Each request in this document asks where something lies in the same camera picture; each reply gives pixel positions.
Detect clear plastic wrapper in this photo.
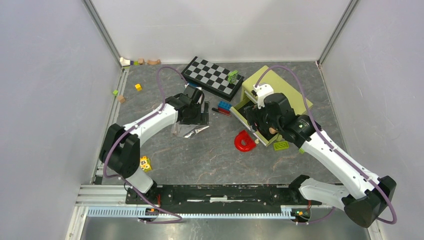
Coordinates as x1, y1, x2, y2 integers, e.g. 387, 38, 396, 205
171, 122, 210, 139

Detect green drawer cabinet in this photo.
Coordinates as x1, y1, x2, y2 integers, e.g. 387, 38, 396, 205
230, 65, 315, 148

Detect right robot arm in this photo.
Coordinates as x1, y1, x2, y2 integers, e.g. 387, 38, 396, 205
243, 93, 397, 228

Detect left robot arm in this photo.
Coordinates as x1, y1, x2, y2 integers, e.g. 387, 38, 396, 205
99, 84, 209, 204

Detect dark red lip gloss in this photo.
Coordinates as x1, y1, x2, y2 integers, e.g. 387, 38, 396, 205
212, 107, 231, 117

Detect blue red toy brick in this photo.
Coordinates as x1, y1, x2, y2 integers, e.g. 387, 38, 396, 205
218, 101, 232, 115

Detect lime green toy brick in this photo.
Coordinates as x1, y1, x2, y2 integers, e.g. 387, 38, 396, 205
272, 141, 290, 152

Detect black white chessboard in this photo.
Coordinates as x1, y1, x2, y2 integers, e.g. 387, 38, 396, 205
181, 56, 245, 101

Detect green toy figure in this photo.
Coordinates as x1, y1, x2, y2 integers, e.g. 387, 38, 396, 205
227, 70, 238, 84

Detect red toy magnet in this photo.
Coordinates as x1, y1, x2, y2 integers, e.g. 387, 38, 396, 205
234, 130, 257, 152

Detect small yellow cube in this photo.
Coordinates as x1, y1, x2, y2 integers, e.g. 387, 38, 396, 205
134, 84, 143, 91

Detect yellow number toy block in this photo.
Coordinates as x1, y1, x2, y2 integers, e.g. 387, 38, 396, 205
140, 156, 152, 172

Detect small wooden cube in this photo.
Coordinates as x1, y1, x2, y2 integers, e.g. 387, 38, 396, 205
117, 95, 126, 104

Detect wooden blocks in corner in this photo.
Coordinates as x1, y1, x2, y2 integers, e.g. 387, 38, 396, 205
119, 57, 162, 68

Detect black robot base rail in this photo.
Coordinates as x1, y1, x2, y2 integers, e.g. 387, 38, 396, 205
144, 184, 321, 214

